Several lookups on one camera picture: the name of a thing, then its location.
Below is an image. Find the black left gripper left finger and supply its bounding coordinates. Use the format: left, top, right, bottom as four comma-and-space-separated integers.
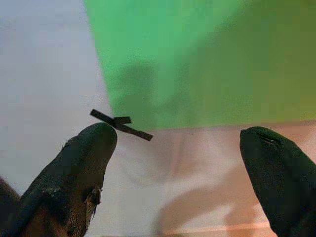
0, 122, 118, 237

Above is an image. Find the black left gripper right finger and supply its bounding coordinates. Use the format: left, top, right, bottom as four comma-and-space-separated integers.
239, 126, 316, 237

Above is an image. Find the short black tape strip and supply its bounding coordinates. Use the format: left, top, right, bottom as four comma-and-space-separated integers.
112, 116, 133, 129

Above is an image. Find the long black tape strip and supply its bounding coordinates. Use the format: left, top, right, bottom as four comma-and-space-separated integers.
90, 108, 154, 142

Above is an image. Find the green mat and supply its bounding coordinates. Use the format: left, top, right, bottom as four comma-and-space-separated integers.
83, 0, 316, 131

